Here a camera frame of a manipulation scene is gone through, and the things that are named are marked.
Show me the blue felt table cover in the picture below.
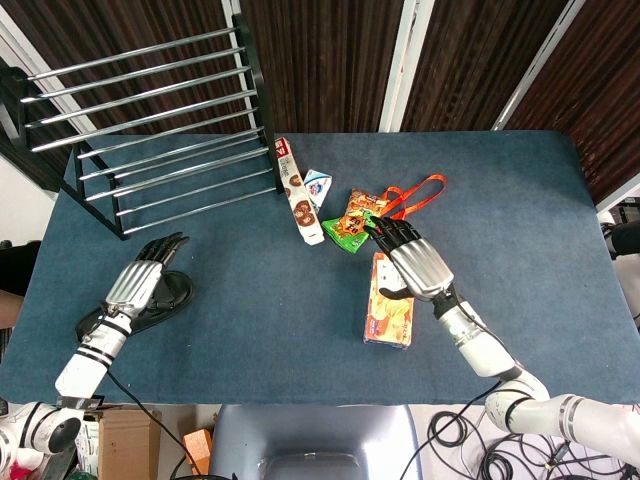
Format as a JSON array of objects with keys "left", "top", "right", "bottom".
[{"left": 0, "top": 130, "right": 640, "bottom": 406}]

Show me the black coiled floor cable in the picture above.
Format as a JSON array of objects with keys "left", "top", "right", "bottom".
[{"left": 428, "top": 409, "right": 482, "bottom": 449}]

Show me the metal bar rack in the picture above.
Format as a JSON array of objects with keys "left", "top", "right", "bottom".
[{"left": 0, "top": 13, "right": 285, "bottom": 242}]

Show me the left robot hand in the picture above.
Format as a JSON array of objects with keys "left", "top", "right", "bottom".
[{"left": 104, "top": 232, "right": 191, "bottom": 320}]

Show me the small orange box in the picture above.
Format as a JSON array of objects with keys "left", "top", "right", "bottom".
[{"left": 182, "top": 428, "right": 214, "bottom": 475}]

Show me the orange lanyard strap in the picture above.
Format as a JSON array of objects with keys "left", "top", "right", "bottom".
[{"left": 377, "top": 173, "right": 448, "bottom": 224}]

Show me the long white brown cookie box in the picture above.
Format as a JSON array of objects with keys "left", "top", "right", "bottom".
[{"left": 273, "top": 137, "right": 325, "bottom": 246}]

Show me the black rounded object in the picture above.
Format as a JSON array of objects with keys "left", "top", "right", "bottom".
[{"left": 602, "top": 219, "right": 640, "bottom": 257}]

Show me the person in black clothing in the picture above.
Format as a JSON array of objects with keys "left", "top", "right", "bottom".
[{"left": 0, "top": 239, "right": 44, "bottom": 329}]

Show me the black rubber slipper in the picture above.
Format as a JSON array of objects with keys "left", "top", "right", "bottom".
[{"left": 74, "top": 269, "right": 195, "bottom": 344}]

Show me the orange blue biscuit box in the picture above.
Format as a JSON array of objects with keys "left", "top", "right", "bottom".
[{"left": 363, "top": 252, "right": 416, "bottom": 349}]

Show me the green snack bag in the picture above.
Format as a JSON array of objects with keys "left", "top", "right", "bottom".
[{"left": 321, "top": 212, "right": 377, "bottom": 255}]

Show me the orange snack bag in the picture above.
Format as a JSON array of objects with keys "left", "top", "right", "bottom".
[{"left": 347, "top": 188, "right": 389, "bottom": 221}]

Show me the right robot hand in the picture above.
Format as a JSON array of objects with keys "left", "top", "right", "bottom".
[{"left": 363, "top": 216, "right": 456, "bottom": 303}]

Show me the brown cardboard box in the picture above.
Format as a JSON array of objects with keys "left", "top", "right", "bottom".
[{"left": 97, "top": 407, "right": 162, "bottom": 480}]

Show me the white partition post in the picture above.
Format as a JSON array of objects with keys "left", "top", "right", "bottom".
[
  {"left": 221, "top": 0, "right": 257, "bottom": 134},
  {"left": 492, "top": 0, "right": 587, "bottom": 131},
  {"left": 378, "top": 0, "right": 436, "bottom": 134}
]

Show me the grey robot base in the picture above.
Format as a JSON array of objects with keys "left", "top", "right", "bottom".
[{"left": 209, "top": 403, "right": 420, "bottom": 480}]

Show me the black floor cable tangle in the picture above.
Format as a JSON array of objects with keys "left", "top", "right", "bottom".
[{"left": 399, "top": 389, "right": 640, "bottom": 480}]

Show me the small blue white milk carton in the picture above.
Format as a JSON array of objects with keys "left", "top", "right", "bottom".
[{"left": 302, "top": 168, "right": 333, "bottom": 214}]

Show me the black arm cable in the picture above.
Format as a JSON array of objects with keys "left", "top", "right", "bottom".
[{"left": 106, "top": 369, "right": 202, "bottom": 480}]

